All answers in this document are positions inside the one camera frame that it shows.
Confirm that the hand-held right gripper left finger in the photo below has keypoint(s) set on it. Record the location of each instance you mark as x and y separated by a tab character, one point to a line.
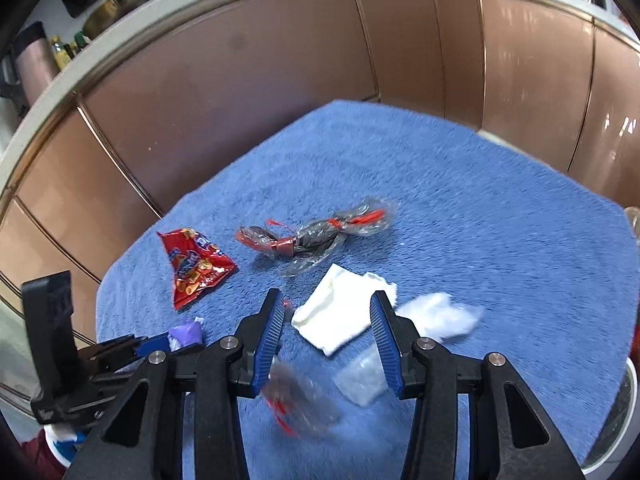
270	340

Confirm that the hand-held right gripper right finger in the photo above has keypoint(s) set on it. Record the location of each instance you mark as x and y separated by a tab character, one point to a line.
385	350

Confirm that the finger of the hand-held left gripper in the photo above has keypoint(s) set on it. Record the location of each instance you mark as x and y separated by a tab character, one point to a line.
112	364
152	345

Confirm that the purple candy wrapper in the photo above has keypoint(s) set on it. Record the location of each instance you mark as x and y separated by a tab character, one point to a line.
185	332

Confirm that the clear wrapper with red print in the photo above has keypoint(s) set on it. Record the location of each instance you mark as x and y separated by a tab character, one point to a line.
300	400

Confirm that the person's left hand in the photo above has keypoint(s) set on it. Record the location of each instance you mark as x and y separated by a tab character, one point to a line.
65	439

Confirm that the clear plastic piece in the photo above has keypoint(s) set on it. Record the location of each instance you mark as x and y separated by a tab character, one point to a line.
362	379

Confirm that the white paper napkin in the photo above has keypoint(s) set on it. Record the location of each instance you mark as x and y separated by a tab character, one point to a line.
340	310

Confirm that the crumpled white tissue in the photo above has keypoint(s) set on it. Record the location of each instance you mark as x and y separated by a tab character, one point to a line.
440	317

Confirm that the bright red snack packet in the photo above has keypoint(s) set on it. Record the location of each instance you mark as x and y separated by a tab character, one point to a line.
195	265

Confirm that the twisted clear red wrapper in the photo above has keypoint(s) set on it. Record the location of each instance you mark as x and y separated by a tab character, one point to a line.
320	232

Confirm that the blue towel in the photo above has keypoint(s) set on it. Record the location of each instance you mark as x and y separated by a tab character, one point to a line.
475	210

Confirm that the copper coloured canister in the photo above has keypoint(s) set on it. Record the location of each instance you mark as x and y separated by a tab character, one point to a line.
32	60

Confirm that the cluster of condiment bottles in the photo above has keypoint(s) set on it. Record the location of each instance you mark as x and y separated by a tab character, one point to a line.
67	50

